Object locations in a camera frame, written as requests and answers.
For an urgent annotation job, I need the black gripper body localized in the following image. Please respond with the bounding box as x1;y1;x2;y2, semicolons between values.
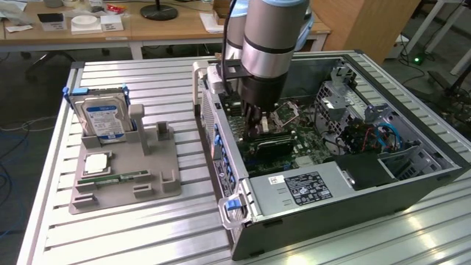
240;76;287;108

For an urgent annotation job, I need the low-profile graphics card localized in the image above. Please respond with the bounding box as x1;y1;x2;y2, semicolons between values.
235;135;298;160

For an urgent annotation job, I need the metal socket cover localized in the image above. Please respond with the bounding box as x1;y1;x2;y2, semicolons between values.
274;100;299;122

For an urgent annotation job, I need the black RAM slot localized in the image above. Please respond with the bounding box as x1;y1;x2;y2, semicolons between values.
224;100;244;116

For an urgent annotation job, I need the green motherboard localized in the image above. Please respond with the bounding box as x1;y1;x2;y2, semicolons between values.
216;91;344;178

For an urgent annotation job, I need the silver metal drive cage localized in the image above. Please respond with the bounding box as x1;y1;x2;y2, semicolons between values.
316;65;398;139

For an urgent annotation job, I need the white paper stack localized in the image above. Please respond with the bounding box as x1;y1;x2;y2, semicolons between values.
199;12;226;34

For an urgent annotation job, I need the grey power supply unit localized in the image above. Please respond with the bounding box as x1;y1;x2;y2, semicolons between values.
248;161;356;216

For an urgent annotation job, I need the brown cardboard box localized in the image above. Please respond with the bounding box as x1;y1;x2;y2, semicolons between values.
214;0;232;24

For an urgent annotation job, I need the wooden desk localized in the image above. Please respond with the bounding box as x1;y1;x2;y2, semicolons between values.
0;0;332;60

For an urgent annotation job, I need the grey printed parts rack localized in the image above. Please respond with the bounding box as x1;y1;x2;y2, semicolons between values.
68;103;184;216

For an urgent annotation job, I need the wooden cabinet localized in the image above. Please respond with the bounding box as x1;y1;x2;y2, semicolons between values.
311;0;423;65

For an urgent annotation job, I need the hard disk in blue caddy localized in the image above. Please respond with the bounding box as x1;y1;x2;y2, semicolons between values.
61;86;132;145

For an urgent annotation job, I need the black round lamp base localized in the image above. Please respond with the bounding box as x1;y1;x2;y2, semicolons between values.
139;0;180;22

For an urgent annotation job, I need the black open PC case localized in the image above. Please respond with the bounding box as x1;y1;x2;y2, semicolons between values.
191;54;463;262

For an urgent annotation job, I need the grey disk bay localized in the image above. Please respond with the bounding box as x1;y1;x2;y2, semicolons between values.
376;145;442;182

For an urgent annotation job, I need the silver CPU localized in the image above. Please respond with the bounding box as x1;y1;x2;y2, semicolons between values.
83;154;113;176

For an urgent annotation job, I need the plain white box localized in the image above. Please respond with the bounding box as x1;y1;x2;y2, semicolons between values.
99;15;124;33

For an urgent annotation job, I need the black floor stand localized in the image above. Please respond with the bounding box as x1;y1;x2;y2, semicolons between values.
426;70;471;130

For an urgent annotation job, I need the white box with round dish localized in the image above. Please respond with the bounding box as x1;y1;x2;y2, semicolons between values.
69;15;103;35

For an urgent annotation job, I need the black office chair base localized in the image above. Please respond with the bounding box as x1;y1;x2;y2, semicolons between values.
20;48;76;82

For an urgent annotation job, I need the white box with black lid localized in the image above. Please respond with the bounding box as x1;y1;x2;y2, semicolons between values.
37;13;68;31

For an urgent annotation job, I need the white paper tag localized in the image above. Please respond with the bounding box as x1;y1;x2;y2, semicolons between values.
5;24;33;33

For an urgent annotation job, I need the clear plastic bag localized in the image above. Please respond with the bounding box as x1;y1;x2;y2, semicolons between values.
0;0;37;22

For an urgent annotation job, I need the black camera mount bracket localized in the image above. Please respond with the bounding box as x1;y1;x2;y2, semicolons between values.
220;59;254;82

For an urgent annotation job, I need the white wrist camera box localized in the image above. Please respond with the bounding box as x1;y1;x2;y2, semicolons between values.
206;65;226;95

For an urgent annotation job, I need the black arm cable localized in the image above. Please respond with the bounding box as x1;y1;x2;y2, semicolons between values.
219;0;239;92

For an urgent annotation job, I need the black wire bundle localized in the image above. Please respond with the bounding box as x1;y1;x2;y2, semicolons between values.
323;121;374;155

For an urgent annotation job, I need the red wire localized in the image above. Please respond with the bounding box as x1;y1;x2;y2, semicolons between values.
359;124;374;150

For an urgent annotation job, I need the blue wire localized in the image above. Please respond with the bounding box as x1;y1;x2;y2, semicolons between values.
375;123;404;152

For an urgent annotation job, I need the white desk frame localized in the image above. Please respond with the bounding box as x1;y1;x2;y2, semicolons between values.
403;0;471;76

